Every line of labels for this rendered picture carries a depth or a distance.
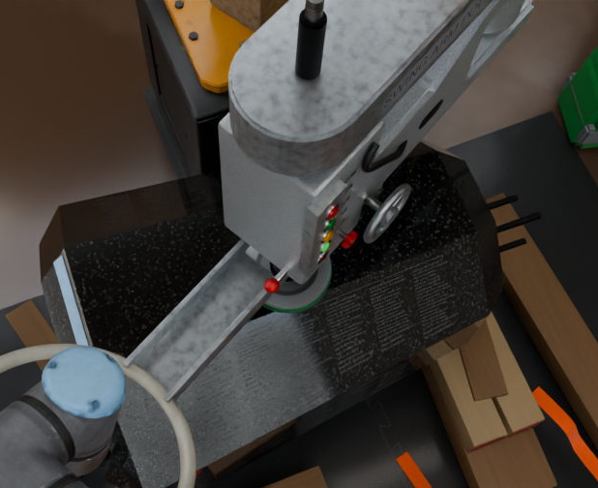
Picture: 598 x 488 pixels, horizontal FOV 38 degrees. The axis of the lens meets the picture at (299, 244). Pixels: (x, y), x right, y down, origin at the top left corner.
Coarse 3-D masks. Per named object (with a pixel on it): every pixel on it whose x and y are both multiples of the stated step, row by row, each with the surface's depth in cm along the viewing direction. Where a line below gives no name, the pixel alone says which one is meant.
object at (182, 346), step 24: (240, 240) 185; (240, 264) 187; (216, 288) 185; (240, 288) 185; (192, 312) 182; (216, 312) 182; (240, 312) 183; (168, 336) 179; (192, 336) 180; (216, 336) 180; (144, 360) 177; (168, 360) 177; (192, 360) 178; (168, 384) 175
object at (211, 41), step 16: (176, 0) 256; (192, 0) 256; (208, 0) 256; (176, 16) 253; (192, 16) 254; (208, 16) 254; (224, 16) 254; (192, 32) 250; (208, 32) 252; (224, 32) 252; (240, 32) 252; (192, 48) 249; (208, 48) 249; (224, 48) 250; (208, 64) 247; (224, 64) 248; (208, 80) 245; (224, 80) 245
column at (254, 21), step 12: (216, 0) 252; (228, 0) 248; (240, 0) 244; (252, 0) 240; (264, 0) 239; (276, 0) 246; (288, 0) 254; (228, 12) 253; (240, 12) 248; (252, 12) 245; (264, 12) 244; (276, 12) 251; (252, 24) 250
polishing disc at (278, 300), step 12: (252, 252) 209; (264, 264) 208; (324, 264) 209; (312, 276) 208; (324, 276) 208; (288, 288) 206; (300, 288) 206; (312, 288) 207; (324, 288) 207; (276, 300) 205; (288, 300) 205; (300, 300) 205; (312, 300) 205
